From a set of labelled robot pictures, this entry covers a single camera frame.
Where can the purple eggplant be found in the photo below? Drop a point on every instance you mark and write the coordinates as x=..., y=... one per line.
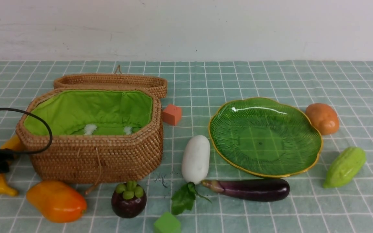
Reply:
x=257, y=190

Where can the green checkered tablecloth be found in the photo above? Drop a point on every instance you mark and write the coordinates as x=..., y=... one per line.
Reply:
x=199, y=88

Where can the dark purple mangosteen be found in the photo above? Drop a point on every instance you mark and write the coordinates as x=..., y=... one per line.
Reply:
x=128, y=200

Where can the orange mango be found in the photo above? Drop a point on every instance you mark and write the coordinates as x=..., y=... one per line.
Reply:
x=57, y=201

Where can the white radish with leaves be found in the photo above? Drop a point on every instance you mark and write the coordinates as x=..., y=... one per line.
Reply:
x=194, y=169

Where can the yellow banana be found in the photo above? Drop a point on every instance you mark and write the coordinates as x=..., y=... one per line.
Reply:
x=14, y=143

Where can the light green bitter gourd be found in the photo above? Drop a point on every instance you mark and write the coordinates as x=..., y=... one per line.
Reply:
x=345, y=167

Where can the green leaf-shaped glass plate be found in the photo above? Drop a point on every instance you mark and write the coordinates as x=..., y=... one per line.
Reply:
x=265, y=138

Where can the woven wicker basket lid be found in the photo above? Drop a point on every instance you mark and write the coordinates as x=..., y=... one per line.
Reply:
x=155, y=85

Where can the green foam cube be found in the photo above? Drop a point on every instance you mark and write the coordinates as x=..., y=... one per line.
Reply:
x=167, y=223

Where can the brown potato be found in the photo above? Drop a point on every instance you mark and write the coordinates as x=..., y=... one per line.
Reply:
x=323, y=117

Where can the orange foam cube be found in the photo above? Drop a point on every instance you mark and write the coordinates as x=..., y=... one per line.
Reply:
x=172, y=114

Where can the woven wicker basket green lining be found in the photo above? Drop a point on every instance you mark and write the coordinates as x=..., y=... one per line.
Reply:
x=99, y=135

